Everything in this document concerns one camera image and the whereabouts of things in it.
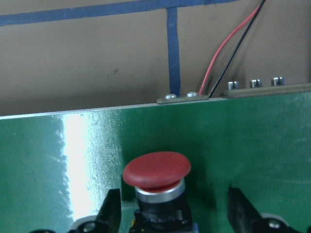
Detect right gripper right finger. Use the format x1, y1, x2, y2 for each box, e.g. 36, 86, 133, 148
227, 187, 262, 233

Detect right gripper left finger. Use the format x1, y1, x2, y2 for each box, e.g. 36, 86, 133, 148
96, 189, 121, 233

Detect red push button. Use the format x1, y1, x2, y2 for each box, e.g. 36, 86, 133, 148
122, 151, 199, 233

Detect red black conveyor wires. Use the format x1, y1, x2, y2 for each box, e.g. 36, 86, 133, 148
198, 0, 267, 99

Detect green conveyor belt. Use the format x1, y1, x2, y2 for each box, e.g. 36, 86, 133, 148
0, 93, 311, 233

